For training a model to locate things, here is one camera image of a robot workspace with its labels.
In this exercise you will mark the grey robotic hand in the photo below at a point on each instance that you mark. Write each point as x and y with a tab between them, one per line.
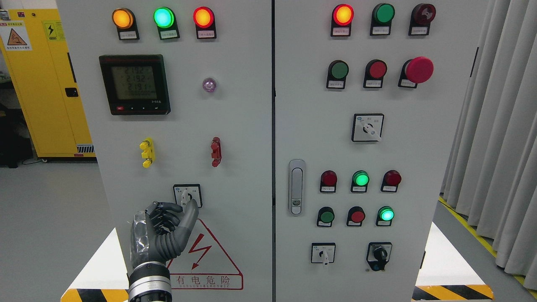
161	232

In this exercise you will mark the rotary selector switch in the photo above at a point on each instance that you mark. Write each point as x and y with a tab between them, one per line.
367	127
186	192
322	253

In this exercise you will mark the dark red indicator light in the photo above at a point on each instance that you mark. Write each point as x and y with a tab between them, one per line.
328	182

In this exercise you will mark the bright green indicator light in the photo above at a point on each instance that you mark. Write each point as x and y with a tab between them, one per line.
359	182

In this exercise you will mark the green lit indicator light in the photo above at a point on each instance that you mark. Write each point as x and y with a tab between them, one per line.
166	23

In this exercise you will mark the orange indicator light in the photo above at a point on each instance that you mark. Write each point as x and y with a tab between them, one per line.
125	22

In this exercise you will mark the red electric danger sticker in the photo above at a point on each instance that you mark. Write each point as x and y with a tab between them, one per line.
204	264

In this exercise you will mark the left hazard striped base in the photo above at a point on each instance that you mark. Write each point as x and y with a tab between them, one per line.
103	278

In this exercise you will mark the hazard striped base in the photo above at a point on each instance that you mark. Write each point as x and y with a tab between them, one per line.
445	276
103	278

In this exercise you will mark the yellow terminal connector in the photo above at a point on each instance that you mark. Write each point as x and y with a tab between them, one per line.
148	152

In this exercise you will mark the red terminal connector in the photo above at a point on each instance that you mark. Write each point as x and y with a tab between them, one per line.
216	154

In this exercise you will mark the black digital power meter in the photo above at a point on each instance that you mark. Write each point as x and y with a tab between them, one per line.
135	84

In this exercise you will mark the small purple clear lamp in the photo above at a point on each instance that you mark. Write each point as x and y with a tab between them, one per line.
209	85

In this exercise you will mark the small green push button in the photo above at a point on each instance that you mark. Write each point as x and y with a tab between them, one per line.
325	217

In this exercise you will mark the grey electrical control cabinet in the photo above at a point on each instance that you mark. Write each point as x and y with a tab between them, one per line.
270	60

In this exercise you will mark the small red push button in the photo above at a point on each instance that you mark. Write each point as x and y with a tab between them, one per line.
355	217

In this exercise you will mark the red lit indicator light left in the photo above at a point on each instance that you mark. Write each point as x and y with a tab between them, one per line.
205	24

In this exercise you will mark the red lit indicator light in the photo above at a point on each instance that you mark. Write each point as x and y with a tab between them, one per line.
205	24
341	20

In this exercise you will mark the lit green push button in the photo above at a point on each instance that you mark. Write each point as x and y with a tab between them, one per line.
385	216

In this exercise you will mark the yellow safety storage cabinet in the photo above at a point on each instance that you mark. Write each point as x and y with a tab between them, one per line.
37	56

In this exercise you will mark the dark red indicator right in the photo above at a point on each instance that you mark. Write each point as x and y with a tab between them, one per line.
391	181

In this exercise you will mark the dark green push button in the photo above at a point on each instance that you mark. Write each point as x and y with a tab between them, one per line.
337	75

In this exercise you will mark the red lit indicator light right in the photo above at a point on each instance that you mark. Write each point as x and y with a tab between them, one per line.
341	20

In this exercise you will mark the right hazard striped base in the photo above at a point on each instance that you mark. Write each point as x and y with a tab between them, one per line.
445	276

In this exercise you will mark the red emergency stop mushroom button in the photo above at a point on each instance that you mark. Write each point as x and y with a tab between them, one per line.
415	71

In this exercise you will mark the dark green indicator top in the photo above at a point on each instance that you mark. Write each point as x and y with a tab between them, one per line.
382	16

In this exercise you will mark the grey curtain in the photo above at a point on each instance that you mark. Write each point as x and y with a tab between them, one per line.
492	170

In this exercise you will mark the dark red buzzer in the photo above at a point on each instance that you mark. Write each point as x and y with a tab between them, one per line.
421	18

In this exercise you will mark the grey cabinet door handle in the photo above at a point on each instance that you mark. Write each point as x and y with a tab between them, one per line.
296	169

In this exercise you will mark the black knob selector switch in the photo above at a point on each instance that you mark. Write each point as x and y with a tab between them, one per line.
378	255

